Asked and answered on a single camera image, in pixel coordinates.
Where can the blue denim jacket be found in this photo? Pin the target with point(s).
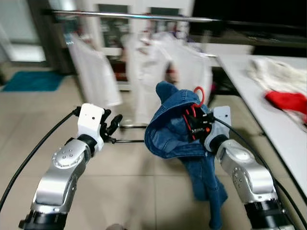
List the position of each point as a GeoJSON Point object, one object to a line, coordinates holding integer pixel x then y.
{"type": "Point", "coordinates": [168, 129]}

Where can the red plastic hanger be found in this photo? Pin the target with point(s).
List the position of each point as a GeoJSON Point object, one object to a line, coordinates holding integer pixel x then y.
{"type": "Point", "coordinates": [203, 96]}

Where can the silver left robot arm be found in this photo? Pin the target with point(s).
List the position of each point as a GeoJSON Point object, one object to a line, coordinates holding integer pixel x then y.
{"type": "Point", "coordinates": [62, 177]}

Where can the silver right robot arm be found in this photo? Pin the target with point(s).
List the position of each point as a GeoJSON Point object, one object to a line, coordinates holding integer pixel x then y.
{"type": "Point", "coordinates": [249, 177]}

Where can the black rack base bar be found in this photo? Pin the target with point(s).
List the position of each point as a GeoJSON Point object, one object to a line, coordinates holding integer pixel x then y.
{"type": "Point", "coordinates": [129, 141]}
{"type": "Point", "coordinates": [134, 126]}

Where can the white t-shirt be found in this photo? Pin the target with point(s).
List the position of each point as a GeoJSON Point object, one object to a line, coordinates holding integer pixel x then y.
{"type": "Point", "coordinates": [187, 62]}

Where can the white polo shirt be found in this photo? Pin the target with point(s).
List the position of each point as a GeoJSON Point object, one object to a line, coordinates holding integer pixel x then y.
{"type": "Point", "coordinates": [141, 72]}

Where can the teal floor mat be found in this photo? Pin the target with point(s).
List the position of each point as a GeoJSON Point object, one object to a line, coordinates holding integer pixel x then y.
{"type": "Point", "coordinates": [33, 81]}

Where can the red garment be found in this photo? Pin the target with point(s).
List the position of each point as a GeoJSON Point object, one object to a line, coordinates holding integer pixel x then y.
{"type": "Point", "coordinates": [290, 101]}

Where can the white garment with black print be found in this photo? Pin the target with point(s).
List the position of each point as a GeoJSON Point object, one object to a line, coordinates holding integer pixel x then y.
{"type": "Point", "coordinates": [278, 74]}

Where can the glass balcony door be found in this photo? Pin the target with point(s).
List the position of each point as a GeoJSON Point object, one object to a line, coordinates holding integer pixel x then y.
{"type": "Point", "coordinates": [24, 52]}

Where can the white glass-door cabinet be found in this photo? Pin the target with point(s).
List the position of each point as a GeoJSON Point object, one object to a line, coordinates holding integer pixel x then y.
{"type": "Point", "coordinates": [136, 5]}

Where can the black television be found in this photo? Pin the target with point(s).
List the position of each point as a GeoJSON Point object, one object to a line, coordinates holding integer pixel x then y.
{"type": "Point", "coordinates": [249, 12]}

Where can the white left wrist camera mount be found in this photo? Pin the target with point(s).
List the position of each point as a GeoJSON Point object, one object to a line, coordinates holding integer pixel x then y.
{"type": "Point", "coordinates": [90, 120]}

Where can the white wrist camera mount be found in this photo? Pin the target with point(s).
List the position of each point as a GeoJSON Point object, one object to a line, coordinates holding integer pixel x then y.
{"type": "Point", "coordinates": [90, 120]}
{"type": "Point", "coordinates": [221, 120]}

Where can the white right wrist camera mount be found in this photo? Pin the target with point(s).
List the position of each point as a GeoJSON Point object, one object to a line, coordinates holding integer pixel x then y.
{"type": "Point", "coordinates": [221, 120]}

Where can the chrome clothes rail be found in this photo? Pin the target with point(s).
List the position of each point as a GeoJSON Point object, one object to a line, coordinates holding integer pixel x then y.
{"type": "Point", "coordinates": [144, 17]}

